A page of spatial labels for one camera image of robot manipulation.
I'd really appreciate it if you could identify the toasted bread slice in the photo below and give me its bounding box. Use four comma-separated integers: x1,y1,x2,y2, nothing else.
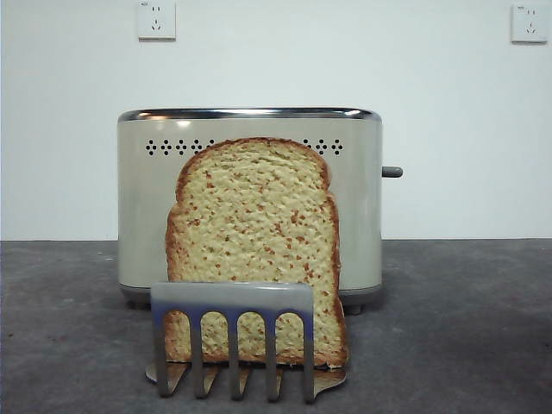
165,136,349,368

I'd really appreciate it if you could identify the stainless steel toast rack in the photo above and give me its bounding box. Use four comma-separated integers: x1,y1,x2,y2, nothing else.
145,282,349,405

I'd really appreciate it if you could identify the cream steel two-slot toaster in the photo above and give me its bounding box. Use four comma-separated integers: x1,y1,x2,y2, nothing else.
116,107,384,315

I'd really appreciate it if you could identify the white wall socket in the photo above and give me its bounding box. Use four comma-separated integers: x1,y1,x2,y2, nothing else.
137,0,178,42
511,3,549,44

